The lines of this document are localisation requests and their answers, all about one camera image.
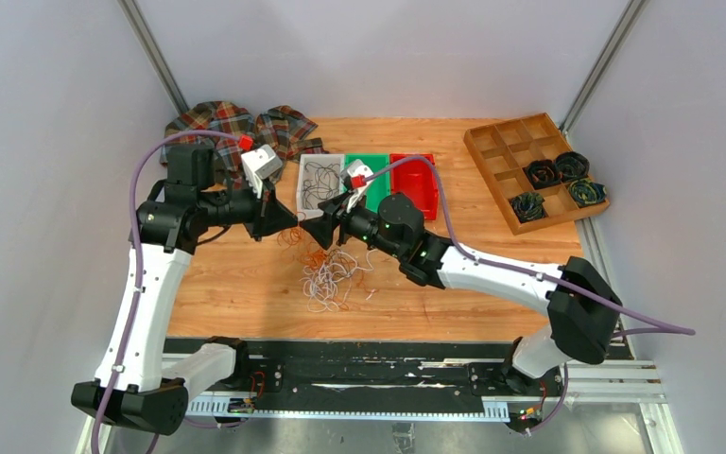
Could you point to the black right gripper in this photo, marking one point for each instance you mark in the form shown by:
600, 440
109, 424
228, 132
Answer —
321, 229

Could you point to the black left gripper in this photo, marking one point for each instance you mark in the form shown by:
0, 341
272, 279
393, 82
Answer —
269, 215

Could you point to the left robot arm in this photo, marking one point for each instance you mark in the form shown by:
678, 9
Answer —
131, 387

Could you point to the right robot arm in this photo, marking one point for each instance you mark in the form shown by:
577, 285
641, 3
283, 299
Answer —
580, 306

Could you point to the white plastic bin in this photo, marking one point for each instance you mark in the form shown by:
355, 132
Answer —
318, 180

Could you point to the green plastic bin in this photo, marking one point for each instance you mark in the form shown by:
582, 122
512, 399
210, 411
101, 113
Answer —
380, 187

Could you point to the plaid cloth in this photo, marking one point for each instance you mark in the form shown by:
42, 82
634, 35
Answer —
286, 130

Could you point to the red plastic bin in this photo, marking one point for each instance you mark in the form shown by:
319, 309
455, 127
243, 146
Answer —
416, 180

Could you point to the rolled dark sock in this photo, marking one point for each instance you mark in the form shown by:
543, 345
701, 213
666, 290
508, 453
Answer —
528, 206
586, 192
572, 166
542, 174

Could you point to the wooden compartment tray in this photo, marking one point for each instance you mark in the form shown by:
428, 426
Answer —
501, 150

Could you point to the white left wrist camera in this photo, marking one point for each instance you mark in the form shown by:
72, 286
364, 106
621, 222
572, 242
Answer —
258, 165

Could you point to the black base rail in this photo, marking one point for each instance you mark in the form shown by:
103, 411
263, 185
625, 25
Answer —
397, 377

